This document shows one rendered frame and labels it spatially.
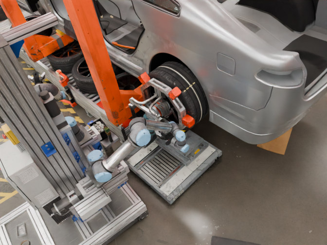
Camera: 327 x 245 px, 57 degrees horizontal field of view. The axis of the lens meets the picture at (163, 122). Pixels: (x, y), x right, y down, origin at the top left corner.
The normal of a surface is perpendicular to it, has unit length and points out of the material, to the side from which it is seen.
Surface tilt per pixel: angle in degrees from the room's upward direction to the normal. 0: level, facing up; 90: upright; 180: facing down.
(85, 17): 90
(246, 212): 0
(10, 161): 0
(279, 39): 19
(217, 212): 0
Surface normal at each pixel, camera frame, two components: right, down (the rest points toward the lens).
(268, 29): 0.14, -0.45
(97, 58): 0.69, 0.47
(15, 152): -0.12, -0.68
